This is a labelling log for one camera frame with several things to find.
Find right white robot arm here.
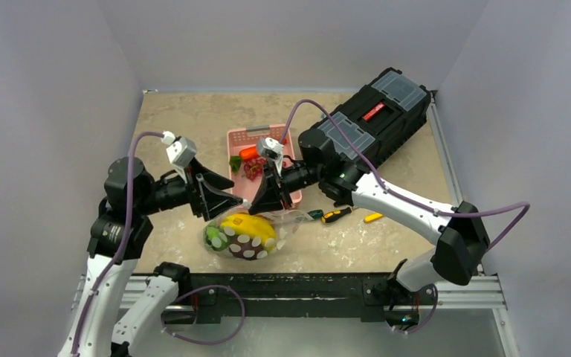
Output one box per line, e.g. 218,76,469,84
249,129,490,303

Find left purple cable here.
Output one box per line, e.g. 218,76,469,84
68,130,175,357

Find clear zip top bag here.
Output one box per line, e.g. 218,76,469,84
201,202,313,261

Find orange carrot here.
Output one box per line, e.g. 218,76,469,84
238,146,261,161

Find black yellow screwdriver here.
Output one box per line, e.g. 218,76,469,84
321,206,355,224

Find purple grapes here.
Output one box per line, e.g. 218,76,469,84
242,158,266,181

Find green bell pepper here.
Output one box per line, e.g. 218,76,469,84
204,225,229,251

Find black plastic toolbox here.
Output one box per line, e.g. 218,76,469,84
312,68,431,167

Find green handled screwdriver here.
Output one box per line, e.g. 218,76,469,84
307,210,324,220

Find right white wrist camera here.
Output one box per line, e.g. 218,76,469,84
256,137,284,175

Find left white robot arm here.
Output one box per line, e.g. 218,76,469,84
59,157,242,356

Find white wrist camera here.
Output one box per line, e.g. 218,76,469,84
161,131,197,184
256,137,284,175

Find green leafy vegetable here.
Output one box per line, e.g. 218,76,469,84
228,155,243,174

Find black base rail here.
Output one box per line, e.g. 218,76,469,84
170,272,436,327

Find yellow banana bunch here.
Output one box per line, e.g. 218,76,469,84
219,213,277,251

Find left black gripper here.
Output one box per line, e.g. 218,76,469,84
138,154,242,217

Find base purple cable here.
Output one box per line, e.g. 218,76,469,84
160,284,247,347

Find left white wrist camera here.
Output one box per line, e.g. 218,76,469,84
161,131,197,184

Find pink plastic basket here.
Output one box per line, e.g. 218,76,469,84
226,124,285,202

